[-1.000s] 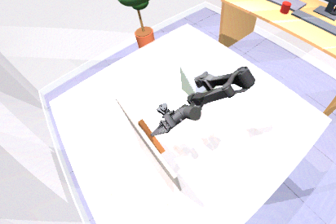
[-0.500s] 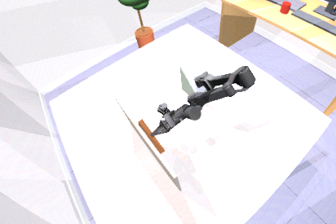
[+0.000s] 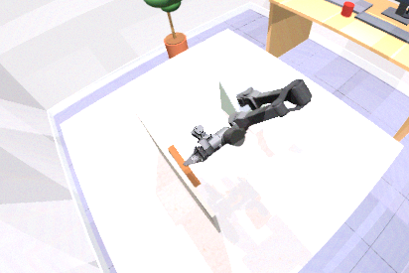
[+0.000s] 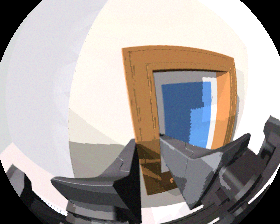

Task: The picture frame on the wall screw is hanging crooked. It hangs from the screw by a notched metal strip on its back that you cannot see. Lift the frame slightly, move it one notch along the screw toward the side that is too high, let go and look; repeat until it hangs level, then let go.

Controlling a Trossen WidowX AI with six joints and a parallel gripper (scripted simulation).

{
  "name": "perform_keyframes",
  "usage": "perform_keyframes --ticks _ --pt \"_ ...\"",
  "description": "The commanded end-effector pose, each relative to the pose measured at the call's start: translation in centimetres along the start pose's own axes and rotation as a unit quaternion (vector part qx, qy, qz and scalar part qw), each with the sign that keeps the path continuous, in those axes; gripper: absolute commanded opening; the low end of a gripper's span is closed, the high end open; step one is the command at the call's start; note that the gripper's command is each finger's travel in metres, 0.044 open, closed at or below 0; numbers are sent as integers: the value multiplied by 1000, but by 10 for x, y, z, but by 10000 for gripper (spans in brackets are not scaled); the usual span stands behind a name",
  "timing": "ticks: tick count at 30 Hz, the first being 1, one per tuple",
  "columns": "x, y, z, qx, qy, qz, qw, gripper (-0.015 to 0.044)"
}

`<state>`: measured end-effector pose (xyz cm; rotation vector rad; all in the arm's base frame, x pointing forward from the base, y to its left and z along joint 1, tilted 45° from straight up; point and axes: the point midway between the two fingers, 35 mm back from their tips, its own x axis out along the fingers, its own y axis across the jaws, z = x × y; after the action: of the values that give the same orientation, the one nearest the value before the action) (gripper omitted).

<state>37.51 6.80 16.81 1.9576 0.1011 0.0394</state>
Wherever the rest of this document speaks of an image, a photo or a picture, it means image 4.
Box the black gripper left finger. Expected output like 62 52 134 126
51 139 143 224

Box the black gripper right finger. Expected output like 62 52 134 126
159 132 250 210

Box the wooden picture frame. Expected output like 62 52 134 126
121 45 237 196

